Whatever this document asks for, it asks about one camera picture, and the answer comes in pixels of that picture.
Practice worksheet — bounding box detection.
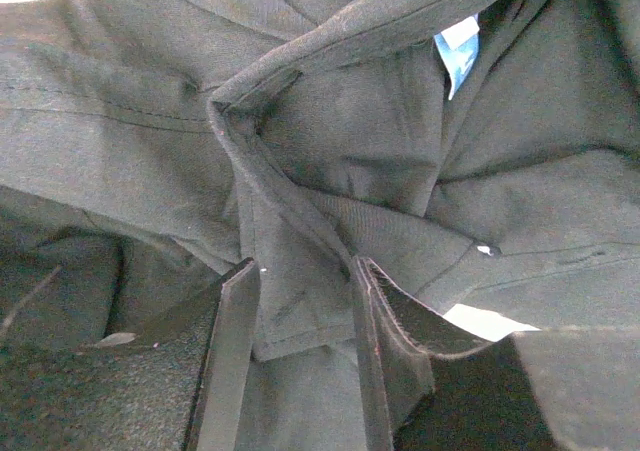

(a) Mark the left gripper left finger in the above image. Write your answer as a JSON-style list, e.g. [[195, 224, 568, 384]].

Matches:
[[1, 259, 260, 450]]

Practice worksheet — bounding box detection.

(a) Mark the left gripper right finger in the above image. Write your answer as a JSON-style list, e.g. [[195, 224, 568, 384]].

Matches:
[[351, 257, 555, 450]]

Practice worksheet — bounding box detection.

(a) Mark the black shirt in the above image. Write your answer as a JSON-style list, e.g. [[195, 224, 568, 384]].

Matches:
[[1, 0, 639, 450]]

